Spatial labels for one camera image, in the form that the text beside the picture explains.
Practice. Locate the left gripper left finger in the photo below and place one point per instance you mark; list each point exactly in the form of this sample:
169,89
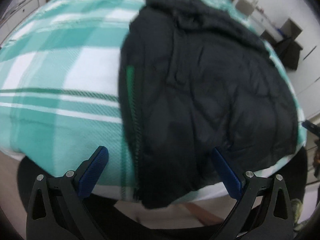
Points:
55,208

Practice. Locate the teal plaid bed sheet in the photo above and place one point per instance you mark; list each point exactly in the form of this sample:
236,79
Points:
59,91

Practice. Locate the white drawer cabinet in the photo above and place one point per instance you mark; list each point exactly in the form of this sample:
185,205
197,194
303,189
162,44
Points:
15,8

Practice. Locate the white desk with drawers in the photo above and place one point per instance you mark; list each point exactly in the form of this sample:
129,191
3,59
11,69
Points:
264,26

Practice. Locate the black gripper tip at edge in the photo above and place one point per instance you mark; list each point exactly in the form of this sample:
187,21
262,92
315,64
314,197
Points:
313,128

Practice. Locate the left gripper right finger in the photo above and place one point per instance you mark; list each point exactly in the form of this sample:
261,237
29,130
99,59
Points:
274,219

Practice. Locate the black puffer jacket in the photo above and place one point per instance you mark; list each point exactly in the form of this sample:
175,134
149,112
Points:
192,79

